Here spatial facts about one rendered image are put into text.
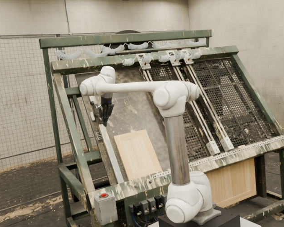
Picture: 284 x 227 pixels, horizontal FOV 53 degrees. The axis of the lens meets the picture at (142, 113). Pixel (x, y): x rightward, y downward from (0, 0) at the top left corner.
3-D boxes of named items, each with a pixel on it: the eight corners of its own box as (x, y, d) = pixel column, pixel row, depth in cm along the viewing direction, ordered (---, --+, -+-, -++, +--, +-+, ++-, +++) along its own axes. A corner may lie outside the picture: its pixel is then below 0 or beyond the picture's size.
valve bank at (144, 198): (135, 235, 210) (131, 204, 207) (127, 226, 223) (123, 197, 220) (190, 213, 232) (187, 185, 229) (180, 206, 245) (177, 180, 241)
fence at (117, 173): (117, 185, 228) (118, 183, 224) (84, 86, 264) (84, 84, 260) (122, 183, 230) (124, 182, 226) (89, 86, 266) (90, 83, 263)
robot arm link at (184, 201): (205, 213, 163) (190, 233, 145) (180, 209, 172) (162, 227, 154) (190, 78, 154) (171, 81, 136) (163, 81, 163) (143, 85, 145)
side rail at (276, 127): (273, 139, 314) (281, 135, 305) (227, 60, 356) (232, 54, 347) (278, 138, 317) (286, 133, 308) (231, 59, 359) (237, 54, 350)
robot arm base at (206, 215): (226, 211, 176) (225, 202, 176) (200, 225, 164) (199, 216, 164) (204, 203, 192) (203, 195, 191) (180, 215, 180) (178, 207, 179)
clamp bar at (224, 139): (223, 152, 276) (238, 143, 256) (175, 56, 321) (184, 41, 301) (231, 150, 280) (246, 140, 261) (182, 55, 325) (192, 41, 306)
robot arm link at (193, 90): (175, 77, 172) (164, 79, 161) (203, 80, 163) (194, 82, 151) (173, 98, 175) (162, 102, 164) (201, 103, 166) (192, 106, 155)
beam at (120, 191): (89, 211, 217) (92, 208, 208) (84, 196, 221) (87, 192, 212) (284, 147, 313) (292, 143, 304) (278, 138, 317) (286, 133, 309)
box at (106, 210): (102, 227, 192) (98, 202, 189) (96, 220, 202) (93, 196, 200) (118, 221, 197) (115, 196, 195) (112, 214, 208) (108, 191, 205)
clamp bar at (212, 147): (209, 156, 268) (223, 147, 249) (162, 57, 313) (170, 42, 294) (217, 154, 273) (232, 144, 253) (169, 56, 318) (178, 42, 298)
